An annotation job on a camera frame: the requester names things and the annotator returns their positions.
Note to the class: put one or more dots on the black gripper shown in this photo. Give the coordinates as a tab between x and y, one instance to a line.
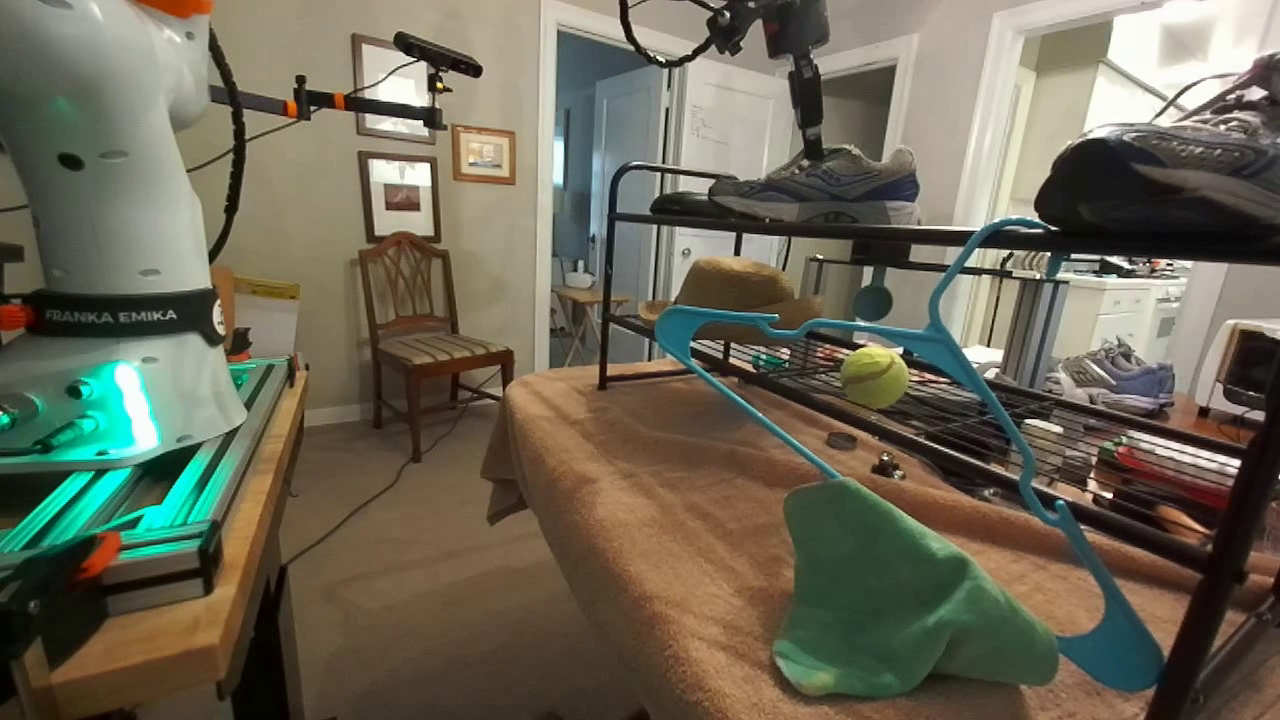
798	25

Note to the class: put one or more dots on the black metal shoe rack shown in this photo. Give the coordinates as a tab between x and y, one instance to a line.
883	247

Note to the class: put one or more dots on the white door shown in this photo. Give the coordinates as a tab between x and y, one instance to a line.
732	125

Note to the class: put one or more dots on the tan straw hat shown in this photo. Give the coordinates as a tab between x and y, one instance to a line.
742	287

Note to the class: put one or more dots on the small teal object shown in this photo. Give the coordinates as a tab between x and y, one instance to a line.
770	363

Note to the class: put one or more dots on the yellow-green tennis ball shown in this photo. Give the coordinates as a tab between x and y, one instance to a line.
872	379

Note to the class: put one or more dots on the small gold framed picture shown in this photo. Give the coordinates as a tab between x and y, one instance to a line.
486	153

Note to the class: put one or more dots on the small grey flat disc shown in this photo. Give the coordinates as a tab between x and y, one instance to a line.
842	439

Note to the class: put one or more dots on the small dark metal fitting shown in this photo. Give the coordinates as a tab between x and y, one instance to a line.
888	467

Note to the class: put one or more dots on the grey blue sneaker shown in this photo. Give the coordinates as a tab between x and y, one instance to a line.
1127	386
1083	363

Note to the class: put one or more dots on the large framed picture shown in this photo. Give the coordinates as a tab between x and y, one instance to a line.
393	87

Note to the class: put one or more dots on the dark framed picture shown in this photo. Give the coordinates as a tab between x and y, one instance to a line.
399	197

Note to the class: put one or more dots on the tan towel table cover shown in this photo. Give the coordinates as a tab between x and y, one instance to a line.
642	504

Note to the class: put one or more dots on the brown wooden chair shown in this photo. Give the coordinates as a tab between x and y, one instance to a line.
432	350

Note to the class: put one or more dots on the green cloth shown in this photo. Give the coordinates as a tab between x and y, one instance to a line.
892	601

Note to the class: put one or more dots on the white toaster oven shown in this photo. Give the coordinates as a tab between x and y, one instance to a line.
1243	364

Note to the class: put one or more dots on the brown wooden table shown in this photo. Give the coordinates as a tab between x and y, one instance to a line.
1206	431

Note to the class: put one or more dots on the yellow white box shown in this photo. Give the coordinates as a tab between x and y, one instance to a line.
267	326

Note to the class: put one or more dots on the teal plastic clothes hanger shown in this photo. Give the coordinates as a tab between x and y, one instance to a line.
1123	654

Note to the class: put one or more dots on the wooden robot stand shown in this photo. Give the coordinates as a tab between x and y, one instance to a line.
172	643

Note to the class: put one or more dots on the orange black clamp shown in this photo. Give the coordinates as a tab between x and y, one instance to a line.
44	601

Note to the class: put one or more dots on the black stereo camera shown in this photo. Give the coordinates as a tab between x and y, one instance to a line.
443	55

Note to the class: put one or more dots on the black camera boom stand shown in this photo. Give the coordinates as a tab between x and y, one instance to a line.
387	111

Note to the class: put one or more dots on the aluminium rail frame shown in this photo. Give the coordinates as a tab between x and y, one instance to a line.
133	513

